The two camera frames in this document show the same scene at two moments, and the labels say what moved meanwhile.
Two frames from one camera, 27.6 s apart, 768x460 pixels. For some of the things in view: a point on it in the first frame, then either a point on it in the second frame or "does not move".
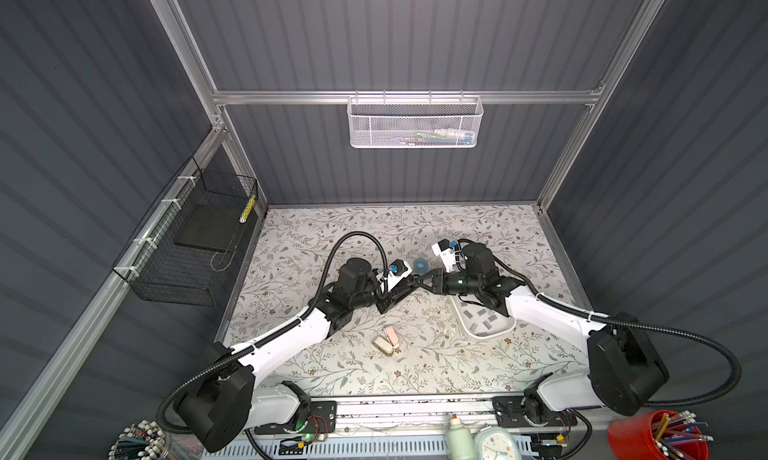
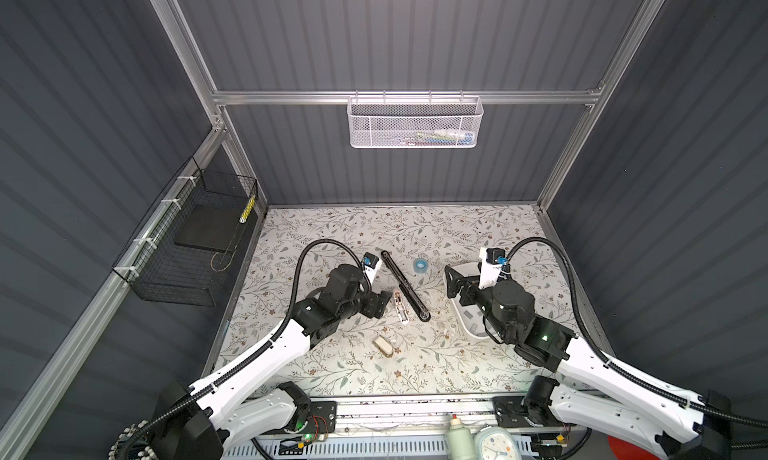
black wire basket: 193,240 does not move
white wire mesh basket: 415,122 does not move
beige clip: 392,335 -> 400,308
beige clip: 383,346 does not move
